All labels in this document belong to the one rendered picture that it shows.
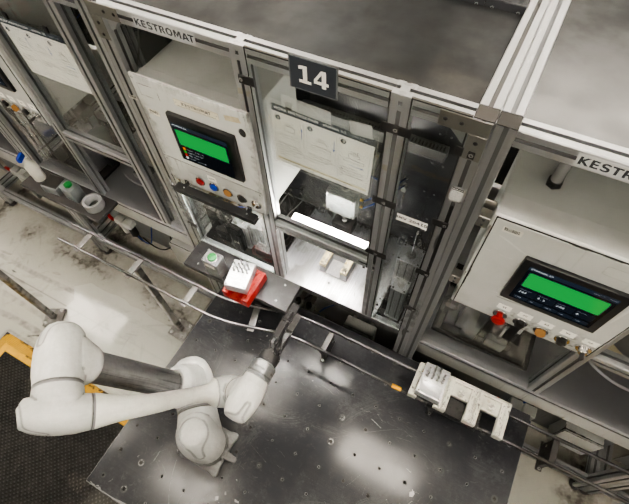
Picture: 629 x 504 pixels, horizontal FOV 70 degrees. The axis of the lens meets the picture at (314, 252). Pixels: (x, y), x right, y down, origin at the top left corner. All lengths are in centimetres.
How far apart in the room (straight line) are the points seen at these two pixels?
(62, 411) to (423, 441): 133
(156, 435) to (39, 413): 79
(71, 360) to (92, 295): 191
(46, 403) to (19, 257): 246
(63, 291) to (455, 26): 292
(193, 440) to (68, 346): 59
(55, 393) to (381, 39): 124
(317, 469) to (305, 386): 33
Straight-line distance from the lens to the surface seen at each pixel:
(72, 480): 299
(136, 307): 319
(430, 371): 185
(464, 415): 188
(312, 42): 119
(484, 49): 121
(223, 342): 216
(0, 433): 326
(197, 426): 179
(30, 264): 372
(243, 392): 155
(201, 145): 148
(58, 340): 149
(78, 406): 143
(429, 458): 203
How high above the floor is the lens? 265
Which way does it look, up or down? 58 degrees down
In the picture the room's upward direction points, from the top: 3 degrees counter-clockwise
